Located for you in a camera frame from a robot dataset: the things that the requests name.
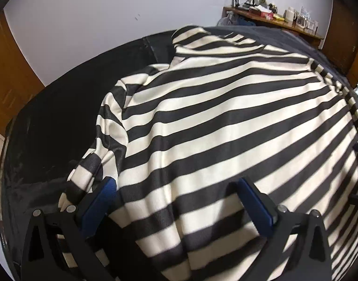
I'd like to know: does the black glossy bed sheet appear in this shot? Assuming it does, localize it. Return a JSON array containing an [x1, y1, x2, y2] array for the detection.
[[0, 29, 182, 281]]

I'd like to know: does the white plastic bag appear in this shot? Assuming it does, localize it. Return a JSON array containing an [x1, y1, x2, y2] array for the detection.
[[216, 11, 237, 27]]

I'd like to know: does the white kettle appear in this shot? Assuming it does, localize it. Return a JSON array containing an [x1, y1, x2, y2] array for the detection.
[[284, 7, 296, 24]]

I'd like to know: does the wooden desk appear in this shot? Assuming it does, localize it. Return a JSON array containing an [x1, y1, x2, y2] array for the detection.
[[222, 6, 325, 49]]

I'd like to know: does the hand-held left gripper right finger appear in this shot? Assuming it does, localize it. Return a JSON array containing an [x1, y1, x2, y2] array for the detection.
[[236, 178, 333, 281]]

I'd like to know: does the red box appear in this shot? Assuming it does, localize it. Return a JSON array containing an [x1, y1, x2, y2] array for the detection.
[[249, 7, 274, 18]]

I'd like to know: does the glass pitcher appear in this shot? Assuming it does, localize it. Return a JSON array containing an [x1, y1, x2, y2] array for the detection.
[[295, 14, 309, 29]]

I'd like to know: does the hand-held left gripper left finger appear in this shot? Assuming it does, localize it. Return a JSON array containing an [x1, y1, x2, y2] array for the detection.
[[21, 176, 117, 281]]

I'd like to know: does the black white striped sweater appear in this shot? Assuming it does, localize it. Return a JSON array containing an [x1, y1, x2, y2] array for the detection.
[[57, 26, 358, 281]]

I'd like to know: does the blue cloth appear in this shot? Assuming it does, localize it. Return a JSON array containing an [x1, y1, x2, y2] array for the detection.
[[237, 15, 256, 27]]

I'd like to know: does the wooden door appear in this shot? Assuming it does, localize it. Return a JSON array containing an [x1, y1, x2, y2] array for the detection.
[[0, 11, 46, 137]]

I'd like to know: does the wooden wardrobe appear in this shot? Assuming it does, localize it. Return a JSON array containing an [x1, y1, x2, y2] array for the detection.
[[321, 0, 358, 85]]

